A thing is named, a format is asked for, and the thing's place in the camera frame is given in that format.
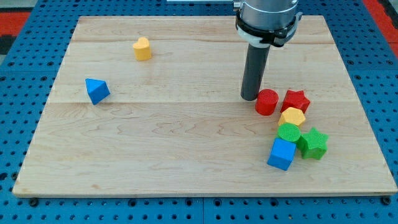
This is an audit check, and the yellow heart block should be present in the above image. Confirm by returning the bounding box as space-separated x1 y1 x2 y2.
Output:
132 37 152 61

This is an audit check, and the red star block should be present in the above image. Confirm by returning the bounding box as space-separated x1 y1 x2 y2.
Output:
280 90 310 113

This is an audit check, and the light wooden board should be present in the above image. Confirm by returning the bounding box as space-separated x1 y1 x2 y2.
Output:
12 16 397 198

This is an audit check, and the blue cube block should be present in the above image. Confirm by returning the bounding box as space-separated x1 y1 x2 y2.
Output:
267 138 296 170

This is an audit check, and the yellow hexagon block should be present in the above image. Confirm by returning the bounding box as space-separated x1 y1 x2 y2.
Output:
278 107 306 127

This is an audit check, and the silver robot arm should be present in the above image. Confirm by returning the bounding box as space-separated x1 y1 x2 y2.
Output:
233 0 303 49

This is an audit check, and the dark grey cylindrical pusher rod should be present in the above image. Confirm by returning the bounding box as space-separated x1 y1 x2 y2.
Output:
241 44 270 101

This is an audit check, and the red cylinder block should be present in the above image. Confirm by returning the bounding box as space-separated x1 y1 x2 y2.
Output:
255 89 279 116

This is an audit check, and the blue triangle block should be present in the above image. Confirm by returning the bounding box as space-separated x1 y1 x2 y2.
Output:
85 78 110 105

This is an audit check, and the green cylinder block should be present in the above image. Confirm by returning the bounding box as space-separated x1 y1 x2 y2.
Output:
277 123 301 143

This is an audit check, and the green star block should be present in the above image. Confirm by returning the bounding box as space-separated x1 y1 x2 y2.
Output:
297 127 329 160

